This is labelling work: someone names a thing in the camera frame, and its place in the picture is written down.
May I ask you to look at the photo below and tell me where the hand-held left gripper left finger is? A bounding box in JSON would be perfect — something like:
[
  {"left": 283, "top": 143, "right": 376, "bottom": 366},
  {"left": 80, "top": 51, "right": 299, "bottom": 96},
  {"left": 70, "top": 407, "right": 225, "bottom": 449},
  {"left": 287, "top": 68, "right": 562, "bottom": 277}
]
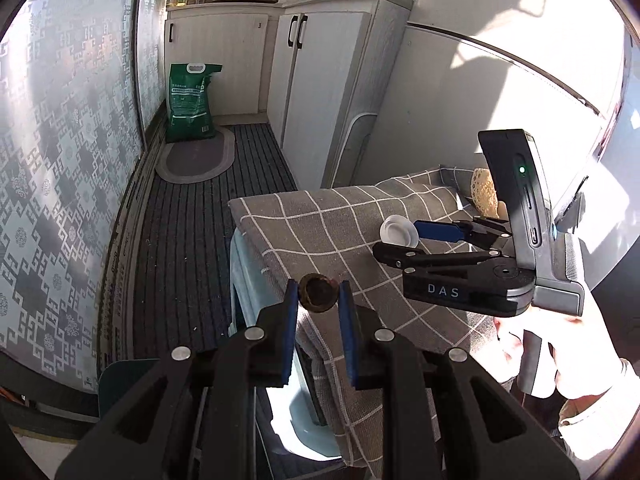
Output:
[{"left": 55, "top": 280, "right": 301, "bottom": 480}]

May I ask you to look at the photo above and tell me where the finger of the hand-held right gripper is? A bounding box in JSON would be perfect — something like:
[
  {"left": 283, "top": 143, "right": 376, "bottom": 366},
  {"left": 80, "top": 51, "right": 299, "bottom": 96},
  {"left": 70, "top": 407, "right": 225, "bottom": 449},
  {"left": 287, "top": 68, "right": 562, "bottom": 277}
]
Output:
[
  {"left": 413, "top": 216, "right": 514, "bottom": 252},
  {"left": 372, "top": 241, "right": 505, "bottom": 277}
]

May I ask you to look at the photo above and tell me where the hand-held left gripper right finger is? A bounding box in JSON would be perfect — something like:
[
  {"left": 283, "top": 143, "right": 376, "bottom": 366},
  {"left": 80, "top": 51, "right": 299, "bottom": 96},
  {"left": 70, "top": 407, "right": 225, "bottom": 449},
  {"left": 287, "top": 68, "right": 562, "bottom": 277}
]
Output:
[{"left": 337, "top": 281, "right": 581, "bottom": 480}]

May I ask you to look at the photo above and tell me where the white round lid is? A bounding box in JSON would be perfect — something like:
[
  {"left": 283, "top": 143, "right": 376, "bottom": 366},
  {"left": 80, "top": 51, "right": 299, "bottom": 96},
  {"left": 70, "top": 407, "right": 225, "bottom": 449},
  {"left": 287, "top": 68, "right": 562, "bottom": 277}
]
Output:
[{"left": 379, "top": 214, "right": 420, "bottom": 249}]

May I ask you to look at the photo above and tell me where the brown round shell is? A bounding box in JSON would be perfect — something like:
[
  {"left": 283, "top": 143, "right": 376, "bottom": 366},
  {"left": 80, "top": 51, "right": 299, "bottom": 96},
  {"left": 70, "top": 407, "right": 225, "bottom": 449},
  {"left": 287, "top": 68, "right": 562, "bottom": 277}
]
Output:
[{"left": 299, "top": 273, "right": 342, "bottom": 314}]

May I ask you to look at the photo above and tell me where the person's right forearm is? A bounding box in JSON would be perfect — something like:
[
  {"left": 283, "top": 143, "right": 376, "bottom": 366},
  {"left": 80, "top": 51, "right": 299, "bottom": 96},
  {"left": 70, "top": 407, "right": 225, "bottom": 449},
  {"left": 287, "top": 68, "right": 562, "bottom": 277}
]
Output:
[{"left": 557, "top": 357, "right": 640, "bottom": 443}]

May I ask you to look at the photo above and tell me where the person's right hand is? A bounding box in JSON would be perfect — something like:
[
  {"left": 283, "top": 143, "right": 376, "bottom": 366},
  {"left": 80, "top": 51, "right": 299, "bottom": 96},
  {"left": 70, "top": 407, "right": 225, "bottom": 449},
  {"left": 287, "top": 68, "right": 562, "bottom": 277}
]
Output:
[{"left": 492, "top": 287, "right": 627, "bottom": 402}]

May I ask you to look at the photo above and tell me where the round beige textured sponge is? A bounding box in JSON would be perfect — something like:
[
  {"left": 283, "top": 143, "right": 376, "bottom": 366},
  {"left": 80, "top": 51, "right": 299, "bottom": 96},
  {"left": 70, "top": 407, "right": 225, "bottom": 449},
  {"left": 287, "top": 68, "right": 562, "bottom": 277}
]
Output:
[{"left": 471, "top": 167, "right": 499, "bottom": 214}]

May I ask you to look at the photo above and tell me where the light blue plastic table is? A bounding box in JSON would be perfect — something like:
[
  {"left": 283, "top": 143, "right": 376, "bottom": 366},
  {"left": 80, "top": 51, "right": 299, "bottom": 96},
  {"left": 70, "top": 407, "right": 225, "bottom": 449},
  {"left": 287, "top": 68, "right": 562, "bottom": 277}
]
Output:
[{"left": 227, "top": 232, "right": 347, "bottom": 462}]

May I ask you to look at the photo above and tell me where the grey checked tablecloth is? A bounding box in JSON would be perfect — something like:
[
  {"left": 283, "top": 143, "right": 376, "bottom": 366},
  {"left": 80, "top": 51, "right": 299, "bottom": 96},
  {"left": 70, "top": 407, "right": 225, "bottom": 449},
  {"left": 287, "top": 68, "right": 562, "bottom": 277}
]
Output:
[{"left": 227, "top": 167, "right": 512, "bottom": 467}]

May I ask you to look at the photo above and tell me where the white rounded panel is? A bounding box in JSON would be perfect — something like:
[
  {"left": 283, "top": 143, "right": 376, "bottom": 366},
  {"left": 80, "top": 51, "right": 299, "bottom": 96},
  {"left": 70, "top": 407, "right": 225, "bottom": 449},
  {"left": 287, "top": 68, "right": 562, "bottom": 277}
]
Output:
[{"left": 321, "top": 111, "right": 378, "bottom": 192}]

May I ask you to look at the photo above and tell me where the dark striped floor mat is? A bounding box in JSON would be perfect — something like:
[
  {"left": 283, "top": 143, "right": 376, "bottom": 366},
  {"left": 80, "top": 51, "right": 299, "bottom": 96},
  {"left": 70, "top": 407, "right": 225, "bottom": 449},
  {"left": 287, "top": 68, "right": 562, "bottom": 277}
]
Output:
[{"left": 112, "top": 122, "right": 301, "bottom": 362}]

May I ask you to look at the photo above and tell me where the white refrigerator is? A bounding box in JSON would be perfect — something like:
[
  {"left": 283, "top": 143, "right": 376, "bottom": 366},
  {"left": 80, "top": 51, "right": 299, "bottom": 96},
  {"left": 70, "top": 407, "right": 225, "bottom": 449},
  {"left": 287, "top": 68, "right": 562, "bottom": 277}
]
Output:
[{"left": 347, "top": 0, "right": 640, "bottom": 292}]

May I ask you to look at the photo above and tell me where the white double door cabinet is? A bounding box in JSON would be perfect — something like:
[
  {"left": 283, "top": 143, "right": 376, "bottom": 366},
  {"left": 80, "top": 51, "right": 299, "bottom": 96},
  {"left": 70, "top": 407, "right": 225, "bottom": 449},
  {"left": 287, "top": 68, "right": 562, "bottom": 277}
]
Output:
[{"left": 270, "top": 0, "right": 414, "bottom": 192}]

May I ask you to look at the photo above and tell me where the grey oval mat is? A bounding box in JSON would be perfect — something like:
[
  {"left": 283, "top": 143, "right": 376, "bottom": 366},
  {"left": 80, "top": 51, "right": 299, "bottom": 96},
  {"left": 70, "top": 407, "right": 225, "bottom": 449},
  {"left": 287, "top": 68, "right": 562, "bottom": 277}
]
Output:
[{"left": 155, "top": 125, "right": 236, "bottom": 185}]

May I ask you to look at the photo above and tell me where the green rice bag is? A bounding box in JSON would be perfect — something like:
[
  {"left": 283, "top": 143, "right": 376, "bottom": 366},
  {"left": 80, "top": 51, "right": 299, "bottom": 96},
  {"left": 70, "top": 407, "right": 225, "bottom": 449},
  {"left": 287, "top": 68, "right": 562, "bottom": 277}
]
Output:
[{"left": 165, "top": 62, "right": 224, "bottom": 144}]

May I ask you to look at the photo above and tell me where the white single door cabinet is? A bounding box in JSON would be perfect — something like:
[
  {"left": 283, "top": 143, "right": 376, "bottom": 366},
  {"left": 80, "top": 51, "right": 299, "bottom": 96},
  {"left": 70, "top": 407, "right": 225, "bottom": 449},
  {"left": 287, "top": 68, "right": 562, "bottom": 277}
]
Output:
[{"left": 164, "top": 2, "right": 281, "bottom": 120}]

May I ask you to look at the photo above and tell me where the patterned frosted glass door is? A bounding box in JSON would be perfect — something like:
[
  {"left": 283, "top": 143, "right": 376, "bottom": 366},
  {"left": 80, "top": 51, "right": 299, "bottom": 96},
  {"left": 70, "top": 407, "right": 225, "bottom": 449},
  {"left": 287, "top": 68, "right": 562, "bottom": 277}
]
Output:
[{"left": 0, "top": 0, "right": 168, "bottom": 397}]

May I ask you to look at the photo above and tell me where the sliding door bottom rail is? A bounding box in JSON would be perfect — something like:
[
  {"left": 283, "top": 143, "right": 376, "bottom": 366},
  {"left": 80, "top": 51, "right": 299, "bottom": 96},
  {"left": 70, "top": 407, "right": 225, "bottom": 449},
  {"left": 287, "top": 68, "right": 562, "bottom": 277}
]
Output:
[{"left": 97, "top": 115, "right": 168, "bottom": 377}]

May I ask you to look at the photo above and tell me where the dark door frame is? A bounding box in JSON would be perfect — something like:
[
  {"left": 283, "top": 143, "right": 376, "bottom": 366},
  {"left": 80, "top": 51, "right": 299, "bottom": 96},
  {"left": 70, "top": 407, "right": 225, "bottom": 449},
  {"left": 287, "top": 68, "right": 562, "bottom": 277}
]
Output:
[{"left": 0, "top": 350, "right": 103, "bottom": 443}]

